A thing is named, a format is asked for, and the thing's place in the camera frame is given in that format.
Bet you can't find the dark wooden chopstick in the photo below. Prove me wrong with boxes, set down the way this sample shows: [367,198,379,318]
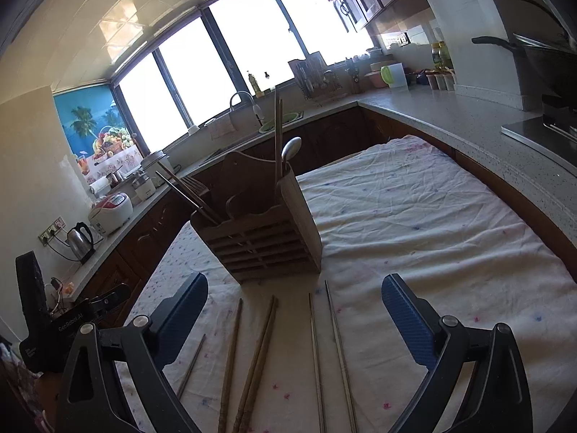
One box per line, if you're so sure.
[156,161,223,225]
[155,174,216,226]

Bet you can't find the long white wall outlet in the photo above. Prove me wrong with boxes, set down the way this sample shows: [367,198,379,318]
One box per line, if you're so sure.
[38,216,66,246]

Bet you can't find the glass wok lid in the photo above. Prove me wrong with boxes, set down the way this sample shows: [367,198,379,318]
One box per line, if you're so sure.
[514,0,577,51]

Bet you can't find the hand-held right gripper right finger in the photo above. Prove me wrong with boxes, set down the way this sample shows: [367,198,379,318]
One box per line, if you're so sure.
[381,273,533,433]

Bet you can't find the floral white tablecloth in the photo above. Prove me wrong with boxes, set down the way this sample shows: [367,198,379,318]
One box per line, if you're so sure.
[115,134,577,433]

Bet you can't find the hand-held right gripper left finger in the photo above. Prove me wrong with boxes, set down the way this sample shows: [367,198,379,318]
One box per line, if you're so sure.
[56,272,210,433]

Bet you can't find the wooden utensil holder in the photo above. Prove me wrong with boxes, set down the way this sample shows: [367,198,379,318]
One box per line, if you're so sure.
[189,150,322,285]

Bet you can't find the brown wooden chopstick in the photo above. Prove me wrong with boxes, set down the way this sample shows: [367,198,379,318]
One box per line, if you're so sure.
[217,298,244,433]

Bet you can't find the wooden base cabinets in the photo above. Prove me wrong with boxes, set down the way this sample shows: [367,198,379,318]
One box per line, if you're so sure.
[74,106,577,316]

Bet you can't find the thin dark chopstick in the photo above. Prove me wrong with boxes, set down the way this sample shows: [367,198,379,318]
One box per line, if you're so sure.
[175,334,207,400]

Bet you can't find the green white plastic jug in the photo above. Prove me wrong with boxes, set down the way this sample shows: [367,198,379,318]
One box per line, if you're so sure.
[380,63,408,88]

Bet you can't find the metal chopstick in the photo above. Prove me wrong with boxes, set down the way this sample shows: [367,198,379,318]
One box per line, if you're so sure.
[325,281,360,433]
[308,293,326,433]

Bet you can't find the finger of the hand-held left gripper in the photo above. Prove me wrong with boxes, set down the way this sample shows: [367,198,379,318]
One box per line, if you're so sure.
[85,283,131,316]

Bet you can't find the bamboo chopstick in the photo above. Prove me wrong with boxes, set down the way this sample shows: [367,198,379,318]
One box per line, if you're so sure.
[231,295,276,433]
[241,298,279,433]

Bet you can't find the large white rice cooker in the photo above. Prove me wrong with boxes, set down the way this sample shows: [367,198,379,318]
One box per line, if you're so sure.
[141,150,174,185]

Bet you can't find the light wooden chopstick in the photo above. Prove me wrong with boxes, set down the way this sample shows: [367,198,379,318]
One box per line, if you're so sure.
[278,99,285,176]

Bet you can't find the metal spoon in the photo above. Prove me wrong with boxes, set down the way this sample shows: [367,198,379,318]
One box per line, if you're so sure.
[280,136,302,179]

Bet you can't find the small white steamer pot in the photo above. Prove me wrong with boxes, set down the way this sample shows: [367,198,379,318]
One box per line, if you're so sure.
[131,172,156,201]

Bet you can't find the steel electric kettle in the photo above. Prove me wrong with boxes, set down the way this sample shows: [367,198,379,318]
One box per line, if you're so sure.
[67,222,96,264]

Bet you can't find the metal dish rack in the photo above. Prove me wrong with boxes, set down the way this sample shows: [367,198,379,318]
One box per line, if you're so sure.
[288,52,350,102]

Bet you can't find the person's left forearm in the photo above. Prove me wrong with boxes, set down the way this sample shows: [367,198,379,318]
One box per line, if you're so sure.
[0,336,50,433]

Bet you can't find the black wok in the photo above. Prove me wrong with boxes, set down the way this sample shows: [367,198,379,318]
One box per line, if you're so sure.
[471,34,577,113]

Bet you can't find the grey stone countertop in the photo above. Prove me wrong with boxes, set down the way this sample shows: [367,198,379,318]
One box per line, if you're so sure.
[45,83,577,307]

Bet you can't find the pink white rice cooker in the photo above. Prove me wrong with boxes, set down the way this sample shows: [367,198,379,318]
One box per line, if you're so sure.
[88,192,135,236]

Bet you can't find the green colander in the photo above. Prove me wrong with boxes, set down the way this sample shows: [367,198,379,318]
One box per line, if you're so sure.
[258,112,299,134]

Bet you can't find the gas stove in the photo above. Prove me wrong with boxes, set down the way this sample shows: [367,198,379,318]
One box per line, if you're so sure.
[500,95,577,163]

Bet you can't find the yellow oil bottle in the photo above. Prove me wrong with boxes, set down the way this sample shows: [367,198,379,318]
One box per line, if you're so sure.
[430,41,453,73]

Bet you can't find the sink faucet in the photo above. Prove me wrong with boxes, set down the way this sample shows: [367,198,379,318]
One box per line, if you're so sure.
[229,91,264,127]

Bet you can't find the tropical fruit wall poster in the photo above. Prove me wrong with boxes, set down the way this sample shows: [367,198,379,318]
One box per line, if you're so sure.
[53,85,140,190]

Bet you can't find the kitchen window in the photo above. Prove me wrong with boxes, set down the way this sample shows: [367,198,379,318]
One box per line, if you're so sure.
[108,0,377,154]

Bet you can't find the white dishcloth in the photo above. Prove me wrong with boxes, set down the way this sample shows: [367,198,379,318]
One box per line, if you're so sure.
[208,117,236,141]

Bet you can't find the paper towel roll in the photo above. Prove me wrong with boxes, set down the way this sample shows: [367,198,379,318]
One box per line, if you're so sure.
[88,177,111,199]

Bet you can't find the metal fork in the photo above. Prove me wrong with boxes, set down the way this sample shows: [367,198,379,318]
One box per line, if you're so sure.
[182,176,212,210]

